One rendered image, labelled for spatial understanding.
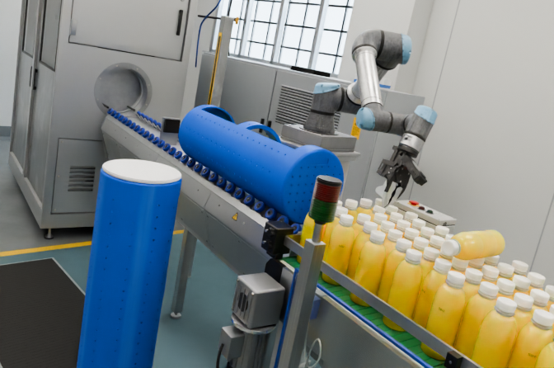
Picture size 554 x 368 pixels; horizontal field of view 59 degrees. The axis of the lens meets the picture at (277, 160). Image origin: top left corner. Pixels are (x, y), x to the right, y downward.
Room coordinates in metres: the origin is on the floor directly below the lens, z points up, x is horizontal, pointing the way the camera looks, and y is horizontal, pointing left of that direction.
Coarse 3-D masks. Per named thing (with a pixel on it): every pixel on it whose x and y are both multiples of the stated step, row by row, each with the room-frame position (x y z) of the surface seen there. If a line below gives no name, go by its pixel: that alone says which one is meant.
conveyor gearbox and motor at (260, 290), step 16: (240, 288) 1.35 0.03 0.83; (256, 288) 1.32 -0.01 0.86; (272, 288) 1.34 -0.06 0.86; (240, 304) 1.34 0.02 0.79; (256, 304) 1.30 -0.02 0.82; (272, 304) 1.34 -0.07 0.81; (240, 320) 1.34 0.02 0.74; (256, 320) 1.31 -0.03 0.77; (272, 320) 1.34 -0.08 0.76; (224, 336) 1.32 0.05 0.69; (240, 336) 1.31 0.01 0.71; (256, 336) 1.33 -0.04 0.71; (224, 352) 1.31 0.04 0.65; (240, 352) 1.32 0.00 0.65; (256, 352) 1.32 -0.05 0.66
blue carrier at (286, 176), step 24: (192, 120) 2.25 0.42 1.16; (216, 120) 2.14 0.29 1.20; (192, 144) 2.19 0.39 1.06; (216, 144) 2.02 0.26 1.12; (240, 144) 1.90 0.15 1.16; (264, 144) 1.81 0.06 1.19; (216, 168) 2.03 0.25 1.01; (240, 168) 1.85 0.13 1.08; (264, 168) 1.73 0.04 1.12; (288, 168) 1.64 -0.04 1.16; (312, 168) 1.69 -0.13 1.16; (336, 168) 1.76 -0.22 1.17; (264, 192) 1.72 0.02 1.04; (288, 192) 1.64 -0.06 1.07; (288, 216) 1.65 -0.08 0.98
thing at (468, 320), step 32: (384, 256) 1.27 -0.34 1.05; (384, 288) 1.24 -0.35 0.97; (416, 288) 1.16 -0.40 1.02; (448, 288) 1.07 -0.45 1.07; (384, 320) 1.18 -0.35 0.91; (416, 320) 1.15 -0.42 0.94; (448, 320) 1.05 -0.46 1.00; (480, 320) 1.03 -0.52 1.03; (512, 320) 0.97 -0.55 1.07; (480, 352) 0.97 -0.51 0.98; (512, 352) 0.97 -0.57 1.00; (544, 352) 0.89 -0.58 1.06
